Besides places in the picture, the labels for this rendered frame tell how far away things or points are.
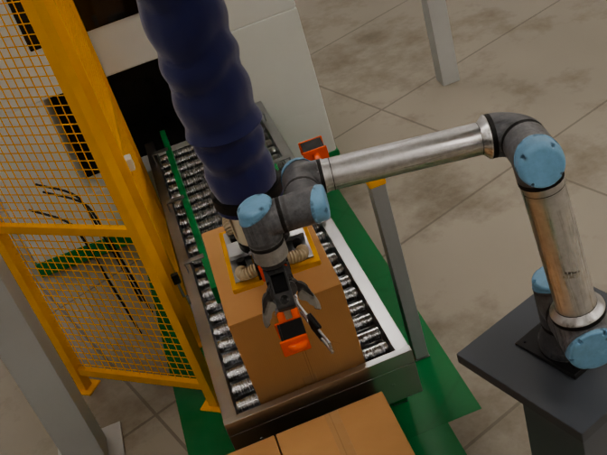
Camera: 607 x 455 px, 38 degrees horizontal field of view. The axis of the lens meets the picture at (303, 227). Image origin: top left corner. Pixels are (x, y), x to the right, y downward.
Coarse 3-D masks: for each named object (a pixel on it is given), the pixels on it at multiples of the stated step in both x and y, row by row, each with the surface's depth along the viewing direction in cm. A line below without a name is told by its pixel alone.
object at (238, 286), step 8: (224, 232) 304; (224, 240) 300; (232, 240) 294; (224, 248) 296; (224, 256) 293; (248, 256) 288; (232, 264) 287; (240, 264) 283; (248, 264) 285; (232, 272) 284; (232, 280) 281; (248, 280) 279; (256, 280) 278; (232, 288) 278; (240, 288) 277; (248, 288) 278
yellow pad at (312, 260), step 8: (304, 232) 292; (296, 240) 284; (304, 240) 287; (312, 240) 287; (288, 248) 286; (312, 248) 283; (312, 256) 279; (296, 264) 279; (304, 264) 278; (312, 264) 278; (320, 264) 278; (296, 272) 278
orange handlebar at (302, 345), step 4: (316, 156) 305; (320, 156) 304; (296, 308) 243; (280, 312) 243; (292, 312) 242; (296, 312) 241; (280, 316) 241; (284, 316) 242; (296, 316) 240; (280, 320) 240; (304, 340) 231; (292, 344) 231; (296, 344) 231; (300, 344) 230; (304, 344) 231; (288, 348) 231; (292, 348) 231; (296, 348) 230; (300, 348) 230
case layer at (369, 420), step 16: (368, 400) 306; (384, 400) 304; (320, 416) 306; (336, 416) 304; (352, 416) 302; (368, 416) 300; (384, 416) 298; (288, 432) 304; (304, 432) 302; (320, 432) 300; (336, 432) 298; (352, 432) 296; (368, 432) 295; (384, 432) 293; (400, 432) 291; (256, 448) 302; (272, 448) 300; (288, 448) 298; (304, 448) 296; (320, 448) 295; (336, 448) 293; (352, 448) 291; (368, 448) 289; (384, 448) 288; (400, 448) 286
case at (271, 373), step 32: (320, 256) 311; (224, 288) 311; (256, 288) 306; (320, 288) 297; (256, 320) 295; (320, 320) 302; (352, 320) 306; (256, 352) 302; (320, 352) 309; (352, 352) 313; (256, 384) 309; (288, 384) 313
